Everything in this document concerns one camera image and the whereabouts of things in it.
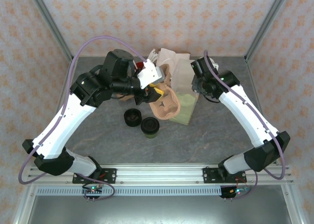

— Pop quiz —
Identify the grey metal panel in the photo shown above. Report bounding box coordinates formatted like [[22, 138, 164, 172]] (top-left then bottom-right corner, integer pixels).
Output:
[[26, 196, 295, 224]]

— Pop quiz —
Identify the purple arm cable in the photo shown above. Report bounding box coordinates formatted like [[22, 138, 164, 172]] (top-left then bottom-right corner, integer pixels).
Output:
[[203, 49, 287, 200], [19, 35, 149, 202]]

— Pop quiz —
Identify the white green paper bag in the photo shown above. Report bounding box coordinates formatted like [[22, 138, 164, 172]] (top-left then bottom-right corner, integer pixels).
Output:
[[168, 58, 199, 125]]

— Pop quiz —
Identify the stack of black lids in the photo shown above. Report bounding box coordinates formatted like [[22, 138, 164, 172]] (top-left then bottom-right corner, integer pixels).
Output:
[[124, 108, 143, 128]]

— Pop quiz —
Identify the aluminium frame leg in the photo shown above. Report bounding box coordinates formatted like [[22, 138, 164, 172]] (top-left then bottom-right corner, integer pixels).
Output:
[[281, 184, 304, 224], [12, 184, 37, 224]]

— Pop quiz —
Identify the aluminium mounting rail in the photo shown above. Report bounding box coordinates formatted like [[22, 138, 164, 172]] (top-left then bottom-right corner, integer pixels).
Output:
[[26, 163, 294, 185]]

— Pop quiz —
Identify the stack of brown pulp carriers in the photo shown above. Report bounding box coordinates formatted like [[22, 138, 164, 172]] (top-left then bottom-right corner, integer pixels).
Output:
[[111, 92, 135, 102]]

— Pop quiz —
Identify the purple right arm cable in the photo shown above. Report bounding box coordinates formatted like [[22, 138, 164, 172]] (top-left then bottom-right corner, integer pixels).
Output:
[[203, 49, 287, 200]]

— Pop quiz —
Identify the aluminium frame post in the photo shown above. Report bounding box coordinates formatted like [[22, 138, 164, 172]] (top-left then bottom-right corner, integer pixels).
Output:
[[26, 0, 75, 62], [244, 0, 293, 62]]

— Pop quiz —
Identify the slotted grey cable duct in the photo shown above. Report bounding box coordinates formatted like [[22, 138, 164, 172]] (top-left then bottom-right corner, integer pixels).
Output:
[[36, 186, 223, 196]]

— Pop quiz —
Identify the small circuit board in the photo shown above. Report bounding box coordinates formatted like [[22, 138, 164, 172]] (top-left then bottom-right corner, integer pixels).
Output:
[[82, 184, 104, 195], [228, 186, 250, 196]]

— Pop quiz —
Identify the brown pulp cup carrier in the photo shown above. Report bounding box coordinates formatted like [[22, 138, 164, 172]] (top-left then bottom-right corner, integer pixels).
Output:
[[149, 63, 182, 121]]

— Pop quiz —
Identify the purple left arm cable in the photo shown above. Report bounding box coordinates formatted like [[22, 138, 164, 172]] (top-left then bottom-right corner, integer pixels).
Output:
[[19, 35, 149, 202]]

